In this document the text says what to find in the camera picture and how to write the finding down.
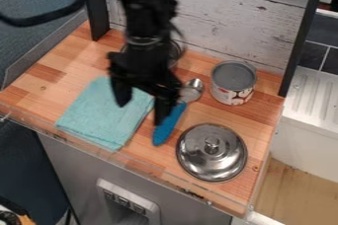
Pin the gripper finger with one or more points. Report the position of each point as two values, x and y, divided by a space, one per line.
163 109
122 94

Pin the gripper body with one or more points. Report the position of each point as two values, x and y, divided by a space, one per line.
145 67

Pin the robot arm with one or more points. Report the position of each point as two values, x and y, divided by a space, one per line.
145 5

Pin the blue cloth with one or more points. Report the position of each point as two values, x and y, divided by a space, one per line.
99 113

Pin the silver lid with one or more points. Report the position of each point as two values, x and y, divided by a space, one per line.
212 153

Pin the silver can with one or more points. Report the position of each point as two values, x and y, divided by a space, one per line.
233 82

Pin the white cabinet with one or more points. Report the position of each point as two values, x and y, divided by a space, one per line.
310 117

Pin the black post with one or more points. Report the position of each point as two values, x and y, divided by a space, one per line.
303 31
97 8

